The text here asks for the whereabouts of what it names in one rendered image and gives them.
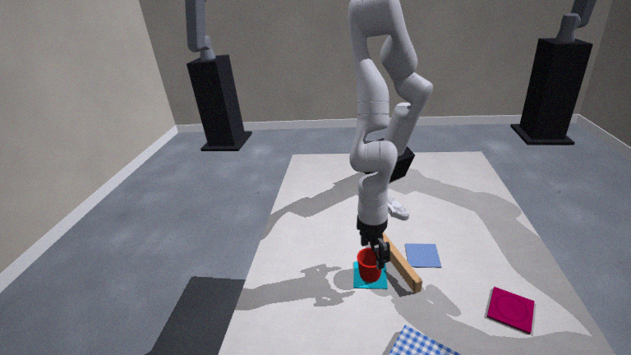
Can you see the maroon square pad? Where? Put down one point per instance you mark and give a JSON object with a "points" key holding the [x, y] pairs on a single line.
{"points": [[511, 309]]}

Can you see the red cup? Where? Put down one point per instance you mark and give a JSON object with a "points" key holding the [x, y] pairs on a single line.
{"points": [[367, 270]]}

